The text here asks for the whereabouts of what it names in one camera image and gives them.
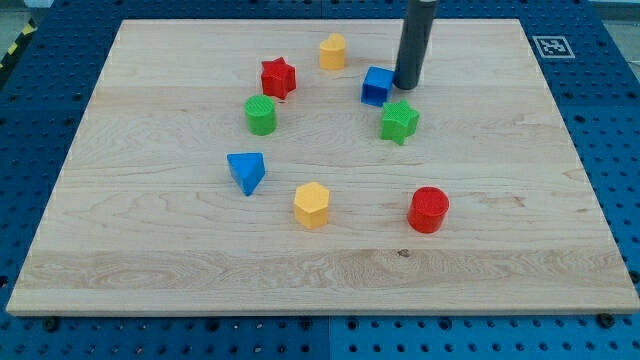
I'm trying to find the red cylinder block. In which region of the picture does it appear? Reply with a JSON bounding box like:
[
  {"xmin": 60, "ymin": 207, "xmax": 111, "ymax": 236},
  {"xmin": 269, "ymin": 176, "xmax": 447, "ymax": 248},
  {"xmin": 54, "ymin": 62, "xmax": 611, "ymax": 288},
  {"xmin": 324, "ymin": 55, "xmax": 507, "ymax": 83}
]
[{"xmin": 407, "ymin": 186, "xmax": 450, "ymax": 233}]

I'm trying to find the red star block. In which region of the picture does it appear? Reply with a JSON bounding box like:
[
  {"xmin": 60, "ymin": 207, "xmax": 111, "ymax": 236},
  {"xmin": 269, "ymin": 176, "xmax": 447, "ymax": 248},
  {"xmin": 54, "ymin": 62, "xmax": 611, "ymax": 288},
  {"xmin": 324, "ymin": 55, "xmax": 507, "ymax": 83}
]
[{"xmin": 261, "ymin": 57, "xmax": 296, "ymax": 100}]

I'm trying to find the yellow hexagon block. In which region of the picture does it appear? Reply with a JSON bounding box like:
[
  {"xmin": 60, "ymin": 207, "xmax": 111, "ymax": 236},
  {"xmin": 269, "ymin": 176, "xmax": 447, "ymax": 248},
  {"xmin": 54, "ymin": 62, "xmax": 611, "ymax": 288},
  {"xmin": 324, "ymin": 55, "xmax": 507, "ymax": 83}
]
[{"xmin": 294, "ymin": 182, "xmax": 330, "ymax": 229}]

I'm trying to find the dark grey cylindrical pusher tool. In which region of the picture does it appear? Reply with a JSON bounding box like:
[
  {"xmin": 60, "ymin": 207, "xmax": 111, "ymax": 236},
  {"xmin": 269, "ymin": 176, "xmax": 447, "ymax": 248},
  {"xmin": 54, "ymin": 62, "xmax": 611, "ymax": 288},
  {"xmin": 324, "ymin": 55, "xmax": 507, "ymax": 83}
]
[{"xmin": 393, "ymin": 0, "xmax": 438, "ymax": 90}]

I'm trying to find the white fiducial marker tag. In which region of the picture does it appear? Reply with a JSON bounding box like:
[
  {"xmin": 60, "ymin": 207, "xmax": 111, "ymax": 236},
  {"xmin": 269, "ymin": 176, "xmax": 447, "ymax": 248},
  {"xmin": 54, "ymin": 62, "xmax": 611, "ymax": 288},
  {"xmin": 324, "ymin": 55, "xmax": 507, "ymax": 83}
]
[{"xmin": 532, "ymin": 35, "xmax": 575, "ymax": 59}]

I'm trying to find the blue triangle block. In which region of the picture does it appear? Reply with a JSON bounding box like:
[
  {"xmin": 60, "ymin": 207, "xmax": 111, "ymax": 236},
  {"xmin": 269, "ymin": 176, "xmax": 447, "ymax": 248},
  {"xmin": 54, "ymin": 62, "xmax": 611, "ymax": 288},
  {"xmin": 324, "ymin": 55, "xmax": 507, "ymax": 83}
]
[{"xmin": 227, "ymin": 152, "xmax": 266, "ymax": 196}]

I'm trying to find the green cylinder block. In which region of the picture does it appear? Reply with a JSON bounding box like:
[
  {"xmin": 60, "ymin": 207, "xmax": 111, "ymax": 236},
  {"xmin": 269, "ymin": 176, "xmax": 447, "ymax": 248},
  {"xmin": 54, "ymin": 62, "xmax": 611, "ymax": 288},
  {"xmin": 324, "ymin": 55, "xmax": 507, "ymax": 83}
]
[{"xmin": 244, "ymin": 95, "xmax": 277, "ymax": 136}]

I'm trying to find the blue cube block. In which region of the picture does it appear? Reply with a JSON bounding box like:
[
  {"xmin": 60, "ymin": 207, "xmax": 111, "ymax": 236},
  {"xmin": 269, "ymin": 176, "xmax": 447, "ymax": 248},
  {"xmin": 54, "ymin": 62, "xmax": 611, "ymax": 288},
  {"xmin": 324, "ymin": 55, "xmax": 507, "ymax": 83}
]
[{"xmin": 361, "ymin": 66, "xmax": 394, "ymax": 107}]

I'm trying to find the green star block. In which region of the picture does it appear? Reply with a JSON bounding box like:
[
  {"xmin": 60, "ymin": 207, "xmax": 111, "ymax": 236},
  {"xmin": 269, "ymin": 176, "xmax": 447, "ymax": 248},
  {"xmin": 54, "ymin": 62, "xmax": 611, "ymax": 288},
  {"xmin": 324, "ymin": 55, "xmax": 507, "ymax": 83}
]
[{"xmin": 380, "ymin": 100, "xmax": 420, "ymax": 145}]

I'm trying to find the light wooden board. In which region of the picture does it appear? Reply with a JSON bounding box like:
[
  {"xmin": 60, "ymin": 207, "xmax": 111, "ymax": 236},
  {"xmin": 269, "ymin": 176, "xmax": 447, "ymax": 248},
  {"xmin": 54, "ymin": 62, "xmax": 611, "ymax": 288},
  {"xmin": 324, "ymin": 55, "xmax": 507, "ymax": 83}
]
[{"xmin": 7, "ymin": 19, "xmax": 639, "ymax": 317}]

